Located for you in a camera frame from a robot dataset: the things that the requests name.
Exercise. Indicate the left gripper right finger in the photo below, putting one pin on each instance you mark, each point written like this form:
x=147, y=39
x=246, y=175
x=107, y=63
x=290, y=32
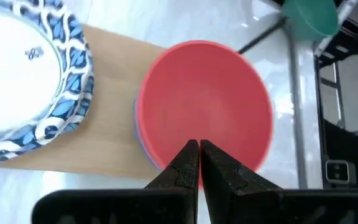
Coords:
x=225, y=180

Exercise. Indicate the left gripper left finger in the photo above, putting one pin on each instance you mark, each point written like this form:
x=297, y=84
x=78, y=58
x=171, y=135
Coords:
x=182, y=174

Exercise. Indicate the green plastic bowl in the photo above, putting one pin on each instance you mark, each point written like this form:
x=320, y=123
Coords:
x=309, y=15

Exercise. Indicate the black aluminium rig frame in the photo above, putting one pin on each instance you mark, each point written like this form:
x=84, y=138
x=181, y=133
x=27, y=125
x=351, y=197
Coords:
x=319, y=109

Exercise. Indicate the small grey camera box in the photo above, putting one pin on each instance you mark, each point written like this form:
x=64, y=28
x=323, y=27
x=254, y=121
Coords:
x=340, y=172

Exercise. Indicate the orange plastic bowl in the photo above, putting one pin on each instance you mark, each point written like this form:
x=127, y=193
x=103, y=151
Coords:
x=204, y=93

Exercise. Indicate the blue patterned paper bowl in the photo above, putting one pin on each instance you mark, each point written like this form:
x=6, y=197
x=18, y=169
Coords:
x=8, y=152
x=11, y=68

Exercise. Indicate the blue plastic bowl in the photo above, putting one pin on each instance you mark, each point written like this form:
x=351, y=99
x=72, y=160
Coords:
x=136, y=130

